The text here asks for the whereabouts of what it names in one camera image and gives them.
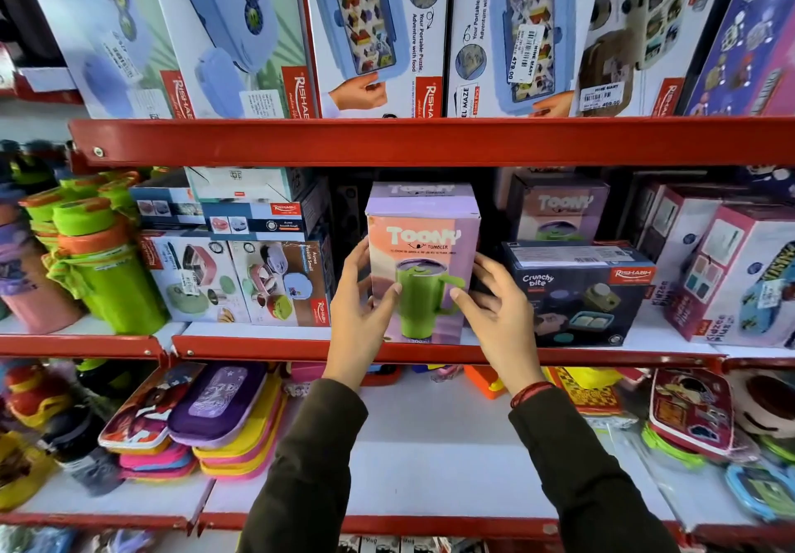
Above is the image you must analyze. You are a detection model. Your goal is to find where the person's left hand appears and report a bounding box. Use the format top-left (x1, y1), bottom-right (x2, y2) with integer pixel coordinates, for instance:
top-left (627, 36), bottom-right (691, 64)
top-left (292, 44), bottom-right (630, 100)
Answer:
top-left (322, 237), bottom-right (403, 394)

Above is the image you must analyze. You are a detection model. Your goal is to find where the person's right hand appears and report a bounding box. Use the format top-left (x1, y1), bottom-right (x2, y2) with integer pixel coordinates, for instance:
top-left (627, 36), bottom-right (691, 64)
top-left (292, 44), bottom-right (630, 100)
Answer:
top-left (450, 252), bottom-right (549, 397)

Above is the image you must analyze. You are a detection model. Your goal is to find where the person's left forearm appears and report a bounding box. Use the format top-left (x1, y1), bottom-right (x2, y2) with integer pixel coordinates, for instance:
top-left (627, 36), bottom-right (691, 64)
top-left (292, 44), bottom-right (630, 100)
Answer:
top-left (236, 377), bottom-right (370, 553)

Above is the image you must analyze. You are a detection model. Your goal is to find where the person's right forearm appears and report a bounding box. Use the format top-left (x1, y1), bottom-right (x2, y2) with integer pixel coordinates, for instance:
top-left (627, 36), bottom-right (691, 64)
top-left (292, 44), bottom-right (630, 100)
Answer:
top-left (508, 385), bottom-right (681, 553)

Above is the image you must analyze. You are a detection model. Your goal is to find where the red edged white shelf board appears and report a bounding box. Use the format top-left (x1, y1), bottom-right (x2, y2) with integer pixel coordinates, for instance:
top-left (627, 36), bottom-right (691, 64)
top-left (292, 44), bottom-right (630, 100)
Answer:
top-left (171, 301), bottom-right (726, 370)

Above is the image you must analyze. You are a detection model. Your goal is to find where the orange plastic item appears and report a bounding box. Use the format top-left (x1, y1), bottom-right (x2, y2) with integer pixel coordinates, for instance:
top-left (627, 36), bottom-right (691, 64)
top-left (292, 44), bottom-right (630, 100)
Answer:
top-left (463, 364), bottom-right (508, 400)

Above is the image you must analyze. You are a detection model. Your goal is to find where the brown white bowl set carton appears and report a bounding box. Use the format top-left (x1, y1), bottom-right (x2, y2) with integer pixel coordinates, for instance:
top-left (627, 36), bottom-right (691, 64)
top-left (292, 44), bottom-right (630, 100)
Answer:
top-left (228, 235), bottom-right (337, 329)

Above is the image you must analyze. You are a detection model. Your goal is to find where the dark blue snack box carton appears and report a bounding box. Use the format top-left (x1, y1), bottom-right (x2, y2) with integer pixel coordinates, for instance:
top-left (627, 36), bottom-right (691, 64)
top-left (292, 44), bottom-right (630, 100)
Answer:
top-left (501, 240), bottom-right (658, 349)

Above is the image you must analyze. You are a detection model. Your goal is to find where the dim pink purple tumbler box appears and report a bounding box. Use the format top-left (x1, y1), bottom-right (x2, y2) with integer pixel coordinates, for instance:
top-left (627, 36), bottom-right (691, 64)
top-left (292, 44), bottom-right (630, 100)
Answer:
top-left (506, 173), bottom-right (611, 243)

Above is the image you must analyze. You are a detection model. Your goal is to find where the yellow patterned box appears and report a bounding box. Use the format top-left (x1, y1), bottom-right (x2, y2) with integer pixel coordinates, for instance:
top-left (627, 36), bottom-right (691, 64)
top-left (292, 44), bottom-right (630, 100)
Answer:
top-left (543, 366), bottom-right (626, 418)

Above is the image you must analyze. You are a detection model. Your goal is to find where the dark blue small bowl carton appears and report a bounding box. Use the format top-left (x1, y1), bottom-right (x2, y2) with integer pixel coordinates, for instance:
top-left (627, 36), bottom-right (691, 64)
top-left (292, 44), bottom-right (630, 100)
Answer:
top-left (201, 181), bottom-right (331, 243)

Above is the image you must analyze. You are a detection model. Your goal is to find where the white flat carton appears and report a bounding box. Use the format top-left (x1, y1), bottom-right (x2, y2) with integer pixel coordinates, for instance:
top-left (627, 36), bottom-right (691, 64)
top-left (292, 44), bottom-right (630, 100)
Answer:
top-left (184, 166), bottom-right (314, 204)

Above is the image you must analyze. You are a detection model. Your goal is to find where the white green lunch set carton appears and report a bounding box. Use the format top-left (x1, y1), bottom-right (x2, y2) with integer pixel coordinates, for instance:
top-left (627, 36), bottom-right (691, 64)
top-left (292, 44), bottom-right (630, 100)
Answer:
top-left (137, 230), bottom-right (251, 325)

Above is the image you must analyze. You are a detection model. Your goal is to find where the purple pencil case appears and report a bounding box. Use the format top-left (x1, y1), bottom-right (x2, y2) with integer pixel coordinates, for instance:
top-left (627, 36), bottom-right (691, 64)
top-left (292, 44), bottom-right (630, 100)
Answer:
top-left (167, 361), bottom-right (268, 449)

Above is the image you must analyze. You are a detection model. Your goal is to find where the stack of yellow pink cases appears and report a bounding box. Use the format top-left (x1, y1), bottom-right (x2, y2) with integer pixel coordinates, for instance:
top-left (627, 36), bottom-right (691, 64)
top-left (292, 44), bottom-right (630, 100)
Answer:
top-left (191, 371), bottom-right (289, 483)

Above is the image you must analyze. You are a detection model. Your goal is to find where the white pink lunch box carton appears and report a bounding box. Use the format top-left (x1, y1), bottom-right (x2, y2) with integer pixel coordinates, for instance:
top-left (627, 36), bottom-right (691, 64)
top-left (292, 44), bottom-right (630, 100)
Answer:
top-left (632, 183), bottom-right (749, 289)
top-left (662, 203), bottom-right (795, 350)

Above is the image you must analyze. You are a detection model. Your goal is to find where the blue white container carton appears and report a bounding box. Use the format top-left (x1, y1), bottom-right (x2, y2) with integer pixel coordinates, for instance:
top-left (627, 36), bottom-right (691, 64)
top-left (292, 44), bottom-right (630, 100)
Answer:
top-left (128, 170), bottom-right (207, 231)

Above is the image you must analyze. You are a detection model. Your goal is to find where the red cartoon lunch box packet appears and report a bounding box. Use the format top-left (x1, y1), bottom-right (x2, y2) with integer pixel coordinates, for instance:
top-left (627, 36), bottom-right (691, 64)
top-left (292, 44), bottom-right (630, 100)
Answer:
top-left (648, 368), bottom-right (737, 462)

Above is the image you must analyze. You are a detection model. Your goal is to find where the green rimmed lid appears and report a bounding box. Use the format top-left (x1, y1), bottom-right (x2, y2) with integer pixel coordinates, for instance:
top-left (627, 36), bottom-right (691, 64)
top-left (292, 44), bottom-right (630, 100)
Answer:
top-left (641, 422), bottom-right (709, 470)

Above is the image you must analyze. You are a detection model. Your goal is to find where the red cartoon pencil case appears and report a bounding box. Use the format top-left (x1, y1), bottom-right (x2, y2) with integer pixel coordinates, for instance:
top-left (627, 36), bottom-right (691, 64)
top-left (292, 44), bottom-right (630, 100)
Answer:
top-left (97, 363), bottom-right (207, 454)

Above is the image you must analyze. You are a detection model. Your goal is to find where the blue puzzle lunch box carton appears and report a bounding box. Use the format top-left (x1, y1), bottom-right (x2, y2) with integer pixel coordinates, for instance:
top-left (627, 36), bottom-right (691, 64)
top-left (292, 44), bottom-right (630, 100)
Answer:
top-left (297, 0), bottom-right (451, 119)
top-left (446, 0), bottom-right (606, 119)

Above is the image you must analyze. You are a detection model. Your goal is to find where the narrow red edged shelf board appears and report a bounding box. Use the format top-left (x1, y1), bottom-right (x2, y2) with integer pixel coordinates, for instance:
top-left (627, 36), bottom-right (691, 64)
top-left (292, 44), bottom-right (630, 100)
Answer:
top-left (0, 313), bottom-right (170, 361)

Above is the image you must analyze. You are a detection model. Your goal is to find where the blue lunch box leaf carton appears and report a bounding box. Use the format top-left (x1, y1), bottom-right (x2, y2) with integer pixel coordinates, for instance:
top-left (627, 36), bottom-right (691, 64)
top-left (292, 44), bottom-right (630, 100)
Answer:
top-left (142, 0), bottom-right (319, 120)

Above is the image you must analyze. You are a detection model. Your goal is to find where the white wheeled lunch box carton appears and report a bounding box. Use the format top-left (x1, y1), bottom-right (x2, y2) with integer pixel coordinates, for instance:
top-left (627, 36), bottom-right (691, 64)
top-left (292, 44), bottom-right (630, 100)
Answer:
top-left (574, 0), bottom-right (734, 118)

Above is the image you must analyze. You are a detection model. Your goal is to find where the black grey bottle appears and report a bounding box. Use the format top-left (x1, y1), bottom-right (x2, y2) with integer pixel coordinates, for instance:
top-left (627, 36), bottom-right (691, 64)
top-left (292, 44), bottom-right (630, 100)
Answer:
top-left (40, 406), bottom-right (126, 498)

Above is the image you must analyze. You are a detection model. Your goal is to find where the blue rimmed lunch box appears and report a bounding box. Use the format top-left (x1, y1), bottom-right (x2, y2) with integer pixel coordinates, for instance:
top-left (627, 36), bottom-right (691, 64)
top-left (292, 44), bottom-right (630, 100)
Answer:
top-left (723, 462), bottom-right (795, 524)

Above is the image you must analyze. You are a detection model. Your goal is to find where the green bottle with orange lid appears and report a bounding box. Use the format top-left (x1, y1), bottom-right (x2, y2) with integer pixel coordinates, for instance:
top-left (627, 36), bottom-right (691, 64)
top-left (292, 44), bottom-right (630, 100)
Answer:
top-left (19, 188), bottom-right (69, 249)

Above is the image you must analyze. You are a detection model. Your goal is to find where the pink water bottle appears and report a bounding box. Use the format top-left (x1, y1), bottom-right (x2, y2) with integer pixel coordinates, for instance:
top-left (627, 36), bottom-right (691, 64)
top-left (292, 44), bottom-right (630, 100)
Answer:
top-left (0, 222), bottom-right (86, 335)

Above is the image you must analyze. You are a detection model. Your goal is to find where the purple robot print carton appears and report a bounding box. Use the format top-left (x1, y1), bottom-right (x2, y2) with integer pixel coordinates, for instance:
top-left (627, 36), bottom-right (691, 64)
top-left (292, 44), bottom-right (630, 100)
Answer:
top-left (680, 0), bottom-right (795, 118)

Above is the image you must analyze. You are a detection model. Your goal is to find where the pale blue lunch box carton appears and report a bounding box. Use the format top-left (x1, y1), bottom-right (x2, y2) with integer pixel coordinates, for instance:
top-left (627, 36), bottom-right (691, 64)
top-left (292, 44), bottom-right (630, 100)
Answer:
top-left (14, 0), bottom-right (187, 120)

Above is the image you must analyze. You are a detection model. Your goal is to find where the yellow toy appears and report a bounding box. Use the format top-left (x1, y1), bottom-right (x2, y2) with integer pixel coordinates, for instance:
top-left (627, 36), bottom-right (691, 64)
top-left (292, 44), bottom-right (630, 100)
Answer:
top-left (0, 431), bottom-right (58, 513)

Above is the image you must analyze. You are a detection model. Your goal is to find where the red thread bracelet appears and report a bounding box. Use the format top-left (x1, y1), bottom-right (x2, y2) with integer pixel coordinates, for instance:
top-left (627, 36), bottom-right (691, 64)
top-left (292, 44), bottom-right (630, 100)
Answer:
top-left (510, 381), bottom-right (555, 409)

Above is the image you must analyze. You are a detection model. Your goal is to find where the red metal shelf rail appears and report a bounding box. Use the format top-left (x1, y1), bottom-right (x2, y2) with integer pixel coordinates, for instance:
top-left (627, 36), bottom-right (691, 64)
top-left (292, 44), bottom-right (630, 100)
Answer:
top-left (68, 116), bottom-right (795, 169)

